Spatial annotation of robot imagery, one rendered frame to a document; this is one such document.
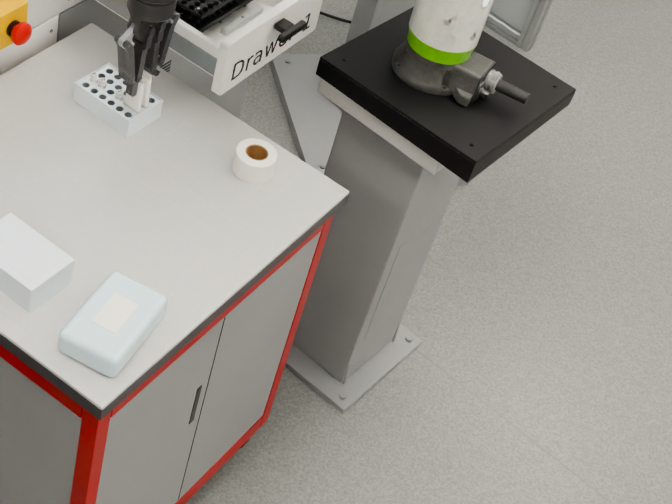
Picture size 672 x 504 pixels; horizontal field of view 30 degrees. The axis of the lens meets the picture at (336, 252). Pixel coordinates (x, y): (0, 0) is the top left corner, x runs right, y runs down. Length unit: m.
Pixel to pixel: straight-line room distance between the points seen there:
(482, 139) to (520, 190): 1.22
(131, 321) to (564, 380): 1.48
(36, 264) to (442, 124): 0.79
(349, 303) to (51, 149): 0.83
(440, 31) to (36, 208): 0.77
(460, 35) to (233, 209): 0.52
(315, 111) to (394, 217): 1.01
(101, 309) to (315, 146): 1.58
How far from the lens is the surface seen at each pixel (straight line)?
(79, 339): 1.76
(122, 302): 1.81
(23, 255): 1.85
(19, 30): 2.10
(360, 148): 2.41
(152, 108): 2.13
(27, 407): 1.92
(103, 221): 1.98
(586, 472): 2.90
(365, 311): 2.62
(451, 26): 2.23
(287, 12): 2.20
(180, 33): 2.16
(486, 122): 2.28
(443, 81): 2.31
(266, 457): 2.67
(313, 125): 3.36
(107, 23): 2.43
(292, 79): 3.49
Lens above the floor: 2.18
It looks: 45 degrees down
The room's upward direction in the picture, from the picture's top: 19 degrees clockwise
